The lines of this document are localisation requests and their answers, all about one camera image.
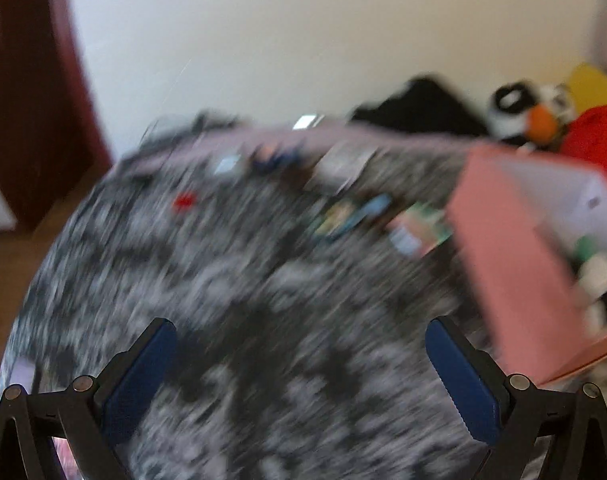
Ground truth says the black clothing pile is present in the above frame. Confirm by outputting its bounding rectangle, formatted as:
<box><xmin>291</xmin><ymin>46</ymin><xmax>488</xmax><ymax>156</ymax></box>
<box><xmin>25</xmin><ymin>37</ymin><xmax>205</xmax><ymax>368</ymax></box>
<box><xmin>350</xmin><ymin>76</ymin><xmax>489</xmax><ymax>138</ymax></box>

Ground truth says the yellow pillow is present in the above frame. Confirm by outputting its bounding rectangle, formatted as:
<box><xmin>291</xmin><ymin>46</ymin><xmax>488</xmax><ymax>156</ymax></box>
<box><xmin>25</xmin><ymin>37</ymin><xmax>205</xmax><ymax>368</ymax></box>
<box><xmin>567</xmin><ymin>63</ymin><xmax>607</xmax><ymax>115</ymax></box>

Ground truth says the blue cartoon snack packet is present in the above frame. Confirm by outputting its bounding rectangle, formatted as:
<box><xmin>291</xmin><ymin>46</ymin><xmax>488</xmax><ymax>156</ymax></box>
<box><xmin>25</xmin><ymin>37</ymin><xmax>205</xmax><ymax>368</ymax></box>
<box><xmin>310</xmin><ymin>194</ymin><xmax>392</xmax><ymax>240</ymax></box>

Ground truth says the dark red door frame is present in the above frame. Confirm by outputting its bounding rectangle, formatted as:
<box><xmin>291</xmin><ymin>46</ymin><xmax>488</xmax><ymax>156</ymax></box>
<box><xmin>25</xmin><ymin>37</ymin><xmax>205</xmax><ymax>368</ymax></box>
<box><xmin>0</xmin><ymin>0</ymin><xmax>113</xmax><ymax>231</ymax></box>

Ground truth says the small red object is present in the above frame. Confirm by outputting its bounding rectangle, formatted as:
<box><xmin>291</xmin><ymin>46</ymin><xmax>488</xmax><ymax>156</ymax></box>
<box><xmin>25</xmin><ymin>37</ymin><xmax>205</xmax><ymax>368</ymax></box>
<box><xmin>172</xmin><ymin>192</ymin><xmax>198</xmax><ymax>211</ymax></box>

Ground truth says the pink green card packet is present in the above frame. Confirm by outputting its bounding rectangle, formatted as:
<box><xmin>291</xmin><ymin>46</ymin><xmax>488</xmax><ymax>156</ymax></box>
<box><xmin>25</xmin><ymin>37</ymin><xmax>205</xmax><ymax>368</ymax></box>
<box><xmin>386</xmin><ymin>202</ymin><xmax>452</xmax><ymax>259</ymax></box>

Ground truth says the small blue toy figure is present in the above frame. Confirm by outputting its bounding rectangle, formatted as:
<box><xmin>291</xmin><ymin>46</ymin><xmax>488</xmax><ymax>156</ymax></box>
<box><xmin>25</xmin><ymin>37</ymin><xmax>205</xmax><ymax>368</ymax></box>
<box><xmin>250</xmin><ymin>144</ymin><xmax>302</xmax><ymax>174</ymax></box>

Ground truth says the pink storage box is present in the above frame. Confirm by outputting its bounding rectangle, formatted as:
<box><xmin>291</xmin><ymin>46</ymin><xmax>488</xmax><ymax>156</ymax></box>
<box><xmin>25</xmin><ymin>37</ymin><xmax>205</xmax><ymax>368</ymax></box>
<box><xmin>447</xmin><ymin>145</ymin><xmax>607</xmax><ymax>385</ymax></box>

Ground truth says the red backpack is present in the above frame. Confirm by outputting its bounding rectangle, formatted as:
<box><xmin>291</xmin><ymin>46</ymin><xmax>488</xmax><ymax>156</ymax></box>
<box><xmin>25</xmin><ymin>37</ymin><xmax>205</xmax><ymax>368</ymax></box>
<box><xmin>561</xmin><ymin>105</ymin><xmax>607</xmax><ymax>173</ymax></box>

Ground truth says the white printed card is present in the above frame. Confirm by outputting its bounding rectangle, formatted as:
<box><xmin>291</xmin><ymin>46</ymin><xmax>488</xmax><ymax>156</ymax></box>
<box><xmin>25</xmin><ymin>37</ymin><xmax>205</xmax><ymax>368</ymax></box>
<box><xmin>308</xmin><ymin>142</ymin><xmax>377</xmax><ymax>195</ymax></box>

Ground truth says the panda plush toy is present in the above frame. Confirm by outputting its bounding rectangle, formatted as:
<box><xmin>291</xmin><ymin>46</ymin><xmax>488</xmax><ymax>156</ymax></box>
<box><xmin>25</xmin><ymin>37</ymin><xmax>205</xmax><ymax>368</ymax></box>
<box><xmin>487</xmin><ymin>80</ymin><xmax>577</xmax><ymax>152</ymax></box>

